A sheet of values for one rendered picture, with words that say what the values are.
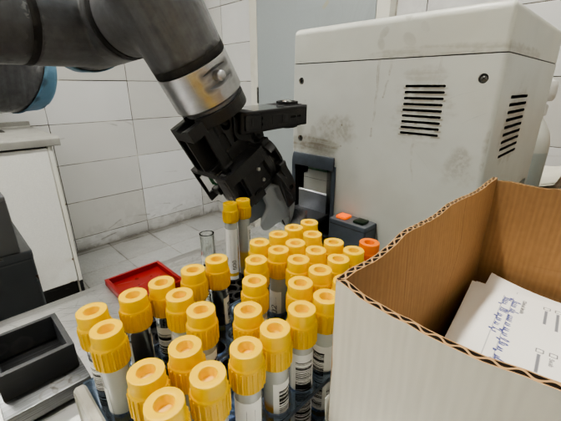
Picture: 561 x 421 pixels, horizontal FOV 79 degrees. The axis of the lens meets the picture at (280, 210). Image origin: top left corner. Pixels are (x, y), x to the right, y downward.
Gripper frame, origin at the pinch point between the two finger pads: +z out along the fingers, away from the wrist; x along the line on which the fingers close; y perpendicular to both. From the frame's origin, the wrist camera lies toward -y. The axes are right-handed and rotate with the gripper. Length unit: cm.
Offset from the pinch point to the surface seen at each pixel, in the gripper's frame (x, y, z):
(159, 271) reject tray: -5.4, 17.7, -5.0
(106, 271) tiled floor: -177, 28, 91
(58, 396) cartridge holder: 7.7, 29.5, -12.8
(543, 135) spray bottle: 22.4, -41.1, 12.5
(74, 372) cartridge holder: 6.5, 28.1, -12.4
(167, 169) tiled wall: -220, -56, 85
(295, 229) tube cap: 15.6, 9.5, -13.6
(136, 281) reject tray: -5.1, 20.3, -6.5
